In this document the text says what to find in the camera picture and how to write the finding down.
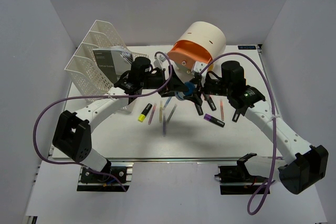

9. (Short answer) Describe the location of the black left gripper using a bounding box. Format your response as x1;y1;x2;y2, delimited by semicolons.
141;66;189;98

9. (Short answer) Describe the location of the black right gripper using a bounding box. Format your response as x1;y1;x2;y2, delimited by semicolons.
184;73;232;105

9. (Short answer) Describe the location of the blue tape roll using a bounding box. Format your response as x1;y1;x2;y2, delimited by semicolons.
174;81;195;101

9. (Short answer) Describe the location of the orange drawer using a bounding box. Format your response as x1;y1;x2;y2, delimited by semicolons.
167;40;213;70

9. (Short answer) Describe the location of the cream round drawer cabinet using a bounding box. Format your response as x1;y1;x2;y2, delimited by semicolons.
176;22;226;73

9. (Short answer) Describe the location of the grey setup guide booklet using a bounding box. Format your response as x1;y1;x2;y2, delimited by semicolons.
92;46;134;84

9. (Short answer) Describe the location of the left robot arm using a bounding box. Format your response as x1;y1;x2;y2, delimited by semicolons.
53;57;188;182

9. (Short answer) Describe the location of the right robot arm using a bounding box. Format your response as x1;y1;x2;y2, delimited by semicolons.
191;61;329;195

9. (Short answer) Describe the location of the orange cap black highlighter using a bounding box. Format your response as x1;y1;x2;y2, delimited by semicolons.
195;104;204;116

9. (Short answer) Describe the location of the pink cap black highlighter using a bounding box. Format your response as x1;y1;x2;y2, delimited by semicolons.
207;97;217;111

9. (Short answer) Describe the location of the blue slim pastel pen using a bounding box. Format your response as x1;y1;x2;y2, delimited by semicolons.
163;97;172;110

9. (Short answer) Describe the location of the green slim pastel pen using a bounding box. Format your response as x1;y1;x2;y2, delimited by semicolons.
166;104;177;124

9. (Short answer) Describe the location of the purple cap black highlighter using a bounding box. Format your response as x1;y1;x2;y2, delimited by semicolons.
204;114;225;127

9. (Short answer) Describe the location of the yellow slim pastel pen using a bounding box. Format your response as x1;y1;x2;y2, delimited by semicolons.
159;100;163;123

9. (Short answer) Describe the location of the orange slim pastel pen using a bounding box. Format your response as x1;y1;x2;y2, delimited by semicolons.
220;99;225;121

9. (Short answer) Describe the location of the purple slim pastel pen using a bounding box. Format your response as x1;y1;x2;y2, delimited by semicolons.
163;113;166;137

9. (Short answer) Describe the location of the pink slim pastel pen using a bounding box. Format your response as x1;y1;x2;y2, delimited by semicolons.
148;103;157;125

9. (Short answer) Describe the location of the yellow cap black highlighter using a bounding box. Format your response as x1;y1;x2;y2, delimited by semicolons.
138;103;153;122

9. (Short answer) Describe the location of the blue cap black highlighter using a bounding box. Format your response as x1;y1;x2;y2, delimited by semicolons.
232;110;240;122

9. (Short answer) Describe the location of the white perforated file organizer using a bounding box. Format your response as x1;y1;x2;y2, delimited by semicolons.
65;20;149;102

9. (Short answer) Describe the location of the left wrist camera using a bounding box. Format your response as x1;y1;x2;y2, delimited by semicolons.
153;54;166;70

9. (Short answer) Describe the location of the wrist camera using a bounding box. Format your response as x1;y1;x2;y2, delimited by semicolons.
192;61;207;73
153;54;166;70

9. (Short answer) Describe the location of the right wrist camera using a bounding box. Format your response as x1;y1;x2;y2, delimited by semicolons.
192;61;207;73

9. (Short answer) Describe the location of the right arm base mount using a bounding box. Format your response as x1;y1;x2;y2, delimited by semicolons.
214;153;266;196

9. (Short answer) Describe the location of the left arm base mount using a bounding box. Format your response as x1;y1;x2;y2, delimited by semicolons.
77;162;133;193

